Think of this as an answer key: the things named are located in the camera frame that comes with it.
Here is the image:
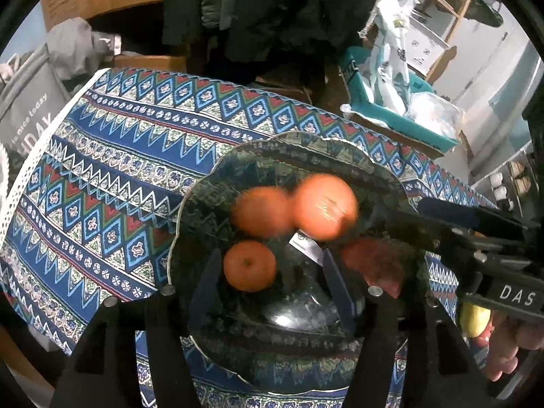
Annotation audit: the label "white rice bag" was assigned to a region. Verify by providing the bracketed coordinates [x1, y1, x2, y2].
[359, 0, 421, 107]

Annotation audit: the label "white basket crate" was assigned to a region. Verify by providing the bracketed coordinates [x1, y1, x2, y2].
[404, 21, 451, 77]

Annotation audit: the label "yellow pear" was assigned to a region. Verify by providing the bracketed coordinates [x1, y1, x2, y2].
[459, 302, 492, 337]

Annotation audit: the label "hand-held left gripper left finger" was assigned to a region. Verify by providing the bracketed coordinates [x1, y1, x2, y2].
[50, 250, 222, 408]

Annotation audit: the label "red apple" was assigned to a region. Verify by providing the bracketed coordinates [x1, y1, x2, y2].
[340, 238, 404, 299]

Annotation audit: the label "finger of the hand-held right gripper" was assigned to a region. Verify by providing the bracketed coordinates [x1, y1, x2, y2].
[380, 204, 489, 264]
[416, 197, 530, 243]

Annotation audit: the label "large orange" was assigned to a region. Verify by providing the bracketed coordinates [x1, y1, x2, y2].
[292, 173, 358, 241]

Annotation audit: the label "clear plastic bags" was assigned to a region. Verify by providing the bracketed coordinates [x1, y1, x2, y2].
[406, 91, 465, 137]

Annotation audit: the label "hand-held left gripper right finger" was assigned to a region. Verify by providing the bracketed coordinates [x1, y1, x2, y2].
[322, 249, 499, 408]

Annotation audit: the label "dark green glass bowl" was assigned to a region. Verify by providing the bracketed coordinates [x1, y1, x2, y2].
[168, 131, 421, 396]

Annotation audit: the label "wooden shelf rack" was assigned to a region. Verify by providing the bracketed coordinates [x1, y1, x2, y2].
[382, 0, 481, 81]

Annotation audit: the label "pale blue door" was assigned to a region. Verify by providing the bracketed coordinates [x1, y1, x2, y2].
[438, 17, 536, 179]

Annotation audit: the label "small orange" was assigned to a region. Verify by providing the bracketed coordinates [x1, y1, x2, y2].
[223, 240, 277, 292]

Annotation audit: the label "person's right hand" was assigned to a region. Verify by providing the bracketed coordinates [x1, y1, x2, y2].
[484, 312, 544, 383]

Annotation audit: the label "teal plastic crate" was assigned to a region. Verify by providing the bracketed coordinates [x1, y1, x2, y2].
[339, 47, 460, 154]

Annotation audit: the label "blue patterned tablecloth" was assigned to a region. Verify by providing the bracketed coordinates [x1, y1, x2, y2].
[0, 67, 511, 408]

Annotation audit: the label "grey backpack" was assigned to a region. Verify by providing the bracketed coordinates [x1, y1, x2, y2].
[463, 0, 504, 26]

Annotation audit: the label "grey printed bag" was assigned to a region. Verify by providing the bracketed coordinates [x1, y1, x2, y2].
[0, 45, 71, 171]

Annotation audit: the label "medium orange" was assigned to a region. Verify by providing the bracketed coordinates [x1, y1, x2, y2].
[231, 187, 295, 239]

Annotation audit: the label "black hooded coat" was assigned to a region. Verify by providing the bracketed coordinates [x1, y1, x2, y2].
[161, 0, 377, 88]

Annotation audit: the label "wooden drawer box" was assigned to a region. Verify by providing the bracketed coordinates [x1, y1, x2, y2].
[113, 53, 188, 71]

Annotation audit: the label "shoe rack with shoes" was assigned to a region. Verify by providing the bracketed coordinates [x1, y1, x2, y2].
[489, 153, 536, 213]

